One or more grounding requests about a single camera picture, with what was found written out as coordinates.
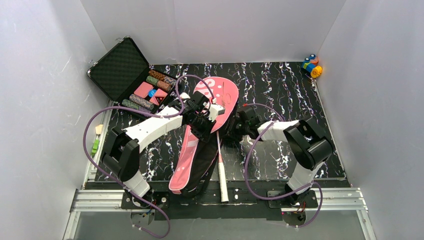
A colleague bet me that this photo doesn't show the green red chip stack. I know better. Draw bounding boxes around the green red chip stack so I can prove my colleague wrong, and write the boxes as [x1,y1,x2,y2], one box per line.
[146,76,173,93]

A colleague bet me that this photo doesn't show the brown striped chip stack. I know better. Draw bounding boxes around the brown striped chip stack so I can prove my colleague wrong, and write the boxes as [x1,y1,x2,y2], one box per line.
[148,69,177,86]

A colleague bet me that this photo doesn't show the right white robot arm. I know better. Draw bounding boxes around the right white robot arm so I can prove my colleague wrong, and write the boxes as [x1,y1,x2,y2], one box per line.
[225,104,336,204]

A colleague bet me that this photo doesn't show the aluminium rail frame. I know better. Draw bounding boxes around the aluminium rail frame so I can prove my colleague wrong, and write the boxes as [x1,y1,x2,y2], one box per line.
[62,99,377,240]

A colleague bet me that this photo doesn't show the pink racket bag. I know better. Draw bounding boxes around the pink racket bag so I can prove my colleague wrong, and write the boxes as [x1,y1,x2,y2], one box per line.
[168,76,239,198]

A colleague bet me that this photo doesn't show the colourful toy blocks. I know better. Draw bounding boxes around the colourful toy blocks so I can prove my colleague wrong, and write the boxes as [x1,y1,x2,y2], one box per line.
[301,54,323,79]

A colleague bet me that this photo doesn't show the black poker chip case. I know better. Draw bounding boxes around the black poker chip case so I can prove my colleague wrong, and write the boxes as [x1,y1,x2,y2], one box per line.
[87,36,177,114]

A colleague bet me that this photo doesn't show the blue dealer chip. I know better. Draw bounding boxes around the blue dealer chip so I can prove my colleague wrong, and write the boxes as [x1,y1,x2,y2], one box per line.
[148,89,157,98]

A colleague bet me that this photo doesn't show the green clip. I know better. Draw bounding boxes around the green clip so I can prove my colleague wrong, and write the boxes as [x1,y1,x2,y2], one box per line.
[91,139,100,157]

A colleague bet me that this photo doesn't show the beige clip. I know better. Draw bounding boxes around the beige clip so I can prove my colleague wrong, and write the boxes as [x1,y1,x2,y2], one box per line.
[95,124,103,135]

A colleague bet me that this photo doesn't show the white shuttlecock tube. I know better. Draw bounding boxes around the white shuttlecock tube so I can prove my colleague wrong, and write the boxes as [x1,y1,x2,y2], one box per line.
[179,92,190,101]

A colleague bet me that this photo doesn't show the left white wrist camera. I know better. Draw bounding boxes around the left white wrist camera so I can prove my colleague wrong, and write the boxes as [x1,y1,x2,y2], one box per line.
[208,104,225,122]

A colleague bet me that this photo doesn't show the green purple chip stack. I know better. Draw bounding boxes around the green purple chip stack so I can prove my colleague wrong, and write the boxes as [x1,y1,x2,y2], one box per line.
[121,99,152,117]

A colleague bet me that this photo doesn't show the purple patterned chip stack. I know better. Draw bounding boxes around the purple patterned chip stack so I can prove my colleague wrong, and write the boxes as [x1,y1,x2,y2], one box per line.
[129,94,155,111]

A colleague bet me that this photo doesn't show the pink card deck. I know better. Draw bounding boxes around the pink card deck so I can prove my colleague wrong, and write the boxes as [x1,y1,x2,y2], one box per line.
[134,82,155,99]
[149,88,168,106]

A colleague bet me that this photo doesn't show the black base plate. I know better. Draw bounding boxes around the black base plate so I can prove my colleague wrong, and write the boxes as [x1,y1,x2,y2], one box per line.
[121,179,350,221]

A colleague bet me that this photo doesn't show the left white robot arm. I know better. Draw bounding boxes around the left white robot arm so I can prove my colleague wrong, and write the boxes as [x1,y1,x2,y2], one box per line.
[100,91,225,198]

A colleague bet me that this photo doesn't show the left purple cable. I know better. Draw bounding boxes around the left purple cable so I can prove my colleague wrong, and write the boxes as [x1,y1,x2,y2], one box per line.
[82,74,217,240]

